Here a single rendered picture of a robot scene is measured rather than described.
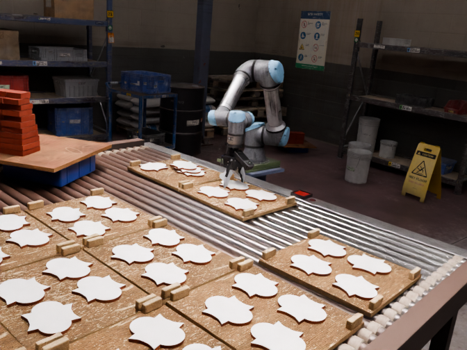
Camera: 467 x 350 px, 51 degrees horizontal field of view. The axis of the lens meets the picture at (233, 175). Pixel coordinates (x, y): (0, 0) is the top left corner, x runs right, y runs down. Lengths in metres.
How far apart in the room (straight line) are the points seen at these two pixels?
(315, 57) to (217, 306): 6.95
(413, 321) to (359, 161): 4.54
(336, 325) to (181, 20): 7.04
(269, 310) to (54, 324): 0.55
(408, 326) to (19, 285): 1.04
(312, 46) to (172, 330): 7.16
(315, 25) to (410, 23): 1.64
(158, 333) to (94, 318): 0.18
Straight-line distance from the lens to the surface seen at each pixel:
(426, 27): 7.06
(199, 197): 2.14
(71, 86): 6.55
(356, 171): 5.93
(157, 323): 1.27
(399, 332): 1.37
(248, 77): 2.60
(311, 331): 1.32
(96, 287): 1.43
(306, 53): 8.20
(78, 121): 6.69
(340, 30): 7.81
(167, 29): 7.92
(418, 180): 5.70
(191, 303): 1.37
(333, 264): 1.67
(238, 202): 2.09
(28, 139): 2.36
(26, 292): 1.43
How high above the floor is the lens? 1.66
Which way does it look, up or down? 17 degrees down
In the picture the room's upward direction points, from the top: 5 degrees clockwise
